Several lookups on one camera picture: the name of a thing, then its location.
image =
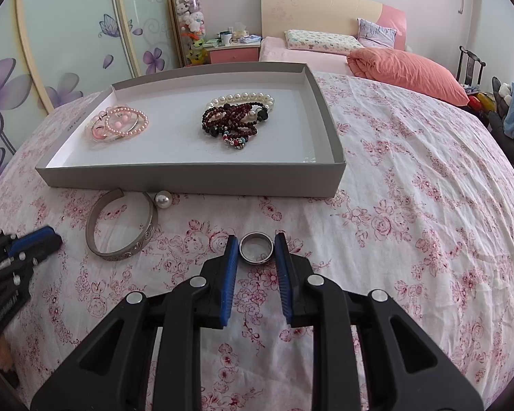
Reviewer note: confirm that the pink nightstand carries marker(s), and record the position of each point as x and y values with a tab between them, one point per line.
233	55

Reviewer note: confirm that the beige pink headboard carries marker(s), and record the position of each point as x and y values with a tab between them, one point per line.
317	10

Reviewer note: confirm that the pink bed mattress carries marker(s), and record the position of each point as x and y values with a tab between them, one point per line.
300	55

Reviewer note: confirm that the thin silver bangle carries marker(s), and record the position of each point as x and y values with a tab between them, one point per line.
122	135

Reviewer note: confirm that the clear tube of plush toys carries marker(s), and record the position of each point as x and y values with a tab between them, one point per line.
190	17

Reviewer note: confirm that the grey cardboard tray box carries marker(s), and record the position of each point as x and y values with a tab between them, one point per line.
175	154

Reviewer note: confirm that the silver cuff bangle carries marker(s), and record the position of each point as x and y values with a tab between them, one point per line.
124	255

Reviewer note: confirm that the purple white pillow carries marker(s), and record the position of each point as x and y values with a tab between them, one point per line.
379	32

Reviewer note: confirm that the patterned flat pillow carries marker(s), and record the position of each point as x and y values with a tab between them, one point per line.
321	42

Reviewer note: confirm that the salmon quilt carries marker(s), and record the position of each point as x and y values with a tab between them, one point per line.
407	72

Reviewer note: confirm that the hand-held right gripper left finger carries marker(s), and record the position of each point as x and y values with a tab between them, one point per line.
228	282

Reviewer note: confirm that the dark red bead strand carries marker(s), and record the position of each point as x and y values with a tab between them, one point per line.
209	116

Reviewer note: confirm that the glass wardrobe purple flowers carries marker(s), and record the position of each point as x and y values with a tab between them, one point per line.
81	17

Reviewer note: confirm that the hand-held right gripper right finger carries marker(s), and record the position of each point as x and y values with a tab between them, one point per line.
282	282

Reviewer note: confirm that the dark wooden chair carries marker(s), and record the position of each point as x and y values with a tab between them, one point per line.
471	68

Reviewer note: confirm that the large white pearl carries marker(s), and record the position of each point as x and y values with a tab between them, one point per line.
163	200

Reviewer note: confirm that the white cup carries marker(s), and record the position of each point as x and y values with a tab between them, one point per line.
226	39

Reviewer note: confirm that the person's left hand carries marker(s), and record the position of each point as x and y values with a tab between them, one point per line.
6	355

